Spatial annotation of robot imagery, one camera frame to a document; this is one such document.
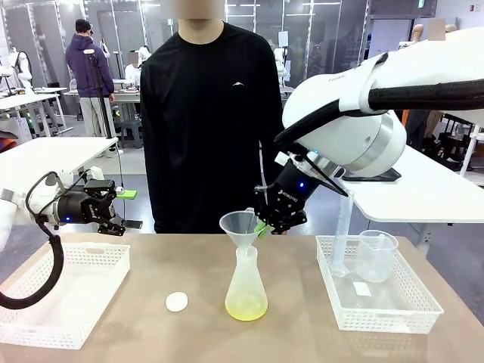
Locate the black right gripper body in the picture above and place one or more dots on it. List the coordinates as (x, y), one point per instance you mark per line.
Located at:
(291, 193)

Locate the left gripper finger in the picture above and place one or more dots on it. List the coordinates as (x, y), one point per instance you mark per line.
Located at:
(104, 189)
(111, 223)

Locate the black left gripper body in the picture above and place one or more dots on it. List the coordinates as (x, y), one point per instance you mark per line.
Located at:
(77, 208)

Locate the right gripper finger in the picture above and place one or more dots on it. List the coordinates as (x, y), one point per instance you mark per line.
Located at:
(262, 206)
(289, 221)

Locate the translucent plastic funnel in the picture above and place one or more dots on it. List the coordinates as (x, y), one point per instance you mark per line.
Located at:
(236, 227)

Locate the translucent plastic graduated cylinder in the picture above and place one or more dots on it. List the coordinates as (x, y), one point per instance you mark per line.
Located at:
(342, 242)

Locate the translucent plastic conical flask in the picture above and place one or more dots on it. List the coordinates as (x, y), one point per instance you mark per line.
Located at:
(246, 295)

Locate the clear plastic beaker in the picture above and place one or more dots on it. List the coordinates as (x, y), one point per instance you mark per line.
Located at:
(376, 257)

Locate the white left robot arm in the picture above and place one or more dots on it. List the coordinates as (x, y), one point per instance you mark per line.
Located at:
(11, 223)

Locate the person's right forearm black sleeve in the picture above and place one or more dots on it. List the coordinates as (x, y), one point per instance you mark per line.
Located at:
(151, 189)

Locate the person's left forearm black sleeve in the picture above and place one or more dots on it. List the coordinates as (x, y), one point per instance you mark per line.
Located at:
(268, 166)

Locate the person's left hand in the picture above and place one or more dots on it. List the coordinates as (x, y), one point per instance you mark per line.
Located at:
(280, 232)

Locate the grey step stool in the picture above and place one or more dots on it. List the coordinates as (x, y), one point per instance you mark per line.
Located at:
(131, 132)

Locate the white perforated plastic basket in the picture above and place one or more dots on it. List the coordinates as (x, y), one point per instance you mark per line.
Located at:
(378, 314)
(56, 302)

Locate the white background workbench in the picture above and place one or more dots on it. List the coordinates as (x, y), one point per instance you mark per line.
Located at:
(126, 94)

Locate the white paper label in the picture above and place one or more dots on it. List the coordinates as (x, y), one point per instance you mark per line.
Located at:
(363, 289)

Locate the black flat plate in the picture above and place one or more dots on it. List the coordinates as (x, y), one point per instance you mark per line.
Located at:
(391, 174)

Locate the white round cap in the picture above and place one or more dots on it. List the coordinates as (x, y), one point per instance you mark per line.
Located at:
(176, 301)

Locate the person in black sweater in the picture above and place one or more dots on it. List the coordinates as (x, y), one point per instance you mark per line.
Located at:
(208, 113)

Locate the white background desk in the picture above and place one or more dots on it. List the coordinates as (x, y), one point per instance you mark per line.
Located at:
(22, 99)

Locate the person in purple jacket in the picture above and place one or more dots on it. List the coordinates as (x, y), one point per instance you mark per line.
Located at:
(89, 68)

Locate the seated background person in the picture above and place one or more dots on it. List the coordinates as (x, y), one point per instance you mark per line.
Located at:
(133, 70)

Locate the white curved side table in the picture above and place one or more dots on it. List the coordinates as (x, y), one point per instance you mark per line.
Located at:
(416, 200)

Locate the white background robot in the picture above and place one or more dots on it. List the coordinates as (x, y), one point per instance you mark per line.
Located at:
(280, 64)
(22, 68)
(144, 53)

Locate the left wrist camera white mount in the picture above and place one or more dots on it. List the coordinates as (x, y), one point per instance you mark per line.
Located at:
(96, 173)

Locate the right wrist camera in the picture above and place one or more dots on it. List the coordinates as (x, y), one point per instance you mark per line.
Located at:
(280, 158)

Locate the black camera tripod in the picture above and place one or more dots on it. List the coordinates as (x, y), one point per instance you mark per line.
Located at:
(99, 94)

